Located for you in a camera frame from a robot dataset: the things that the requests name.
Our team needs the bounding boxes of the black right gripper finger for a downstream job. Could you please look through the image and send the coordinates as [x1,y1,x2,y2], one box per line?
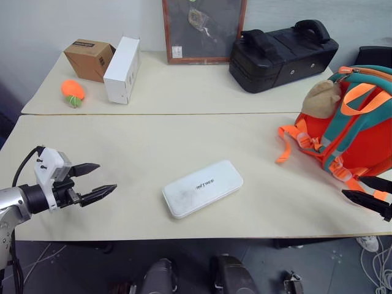
[341,189,392,222]
[358,176,392,195]

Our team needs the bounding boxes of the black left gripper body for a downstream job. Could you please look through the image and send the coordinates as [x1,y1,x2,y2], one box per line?
[51,179,83,209]

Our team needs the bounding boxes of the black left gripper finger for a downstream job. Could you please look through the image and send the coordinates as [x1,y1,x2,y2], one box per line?
[80,184,118,209]
[72,162,101,179]

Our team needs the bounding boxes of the orange and teal backpack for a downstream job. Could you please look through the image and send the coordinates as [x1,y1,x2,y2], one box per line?
[274,65,392,203]

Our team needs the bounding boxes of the white rectangular case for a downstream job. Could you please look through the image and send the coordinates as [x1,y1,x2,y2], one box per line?
[162,159,245,220]

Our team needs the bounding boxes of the black hard carrying case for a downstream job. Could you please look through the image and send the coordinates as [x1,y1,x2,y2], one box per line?
[228,19,340,94]

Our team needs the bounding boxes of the white shoe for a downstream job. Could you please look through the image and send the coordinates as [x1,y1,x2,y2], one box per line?
[356,235,380,253]

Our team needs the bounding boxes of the orange plush toy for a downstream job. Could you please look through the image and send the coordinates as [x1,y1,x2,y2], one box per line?
[61,78,86,109]

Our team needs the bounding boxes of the white cardboard box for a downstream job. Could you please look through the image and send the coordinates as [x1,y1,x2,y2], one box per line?
[102,36,141,105]

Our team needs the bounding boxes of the dark rounded shape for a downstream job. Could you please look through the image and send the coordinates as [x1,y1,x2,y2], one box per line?
[209,254,258,294]
[140,258,179,294]

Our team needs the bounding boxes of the brown cardboard box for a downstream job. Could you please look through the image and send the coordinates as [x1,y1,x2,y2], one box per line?
[63,38,117,84]

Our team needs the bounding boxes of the small metal floor device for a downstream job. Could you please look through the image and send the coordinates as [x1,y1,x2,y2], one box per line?
[282,270,304,294]

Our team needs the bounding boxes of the red framed dark picture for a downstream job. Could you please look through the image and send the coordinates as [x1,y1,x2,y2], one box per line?
[161,0,248,66]

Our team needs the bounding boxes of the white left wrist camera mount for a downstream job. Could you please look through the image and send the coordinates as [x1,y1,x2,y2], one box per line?
[33,147,74,212]

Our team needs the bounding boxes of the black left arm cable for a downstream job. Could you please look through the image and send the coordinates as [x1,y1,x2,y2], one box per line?
[11,146,44,188]

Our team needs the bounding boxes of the white floor cables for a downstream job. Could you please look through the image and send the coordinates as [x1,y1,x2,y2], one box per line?
[359,235,392,294]

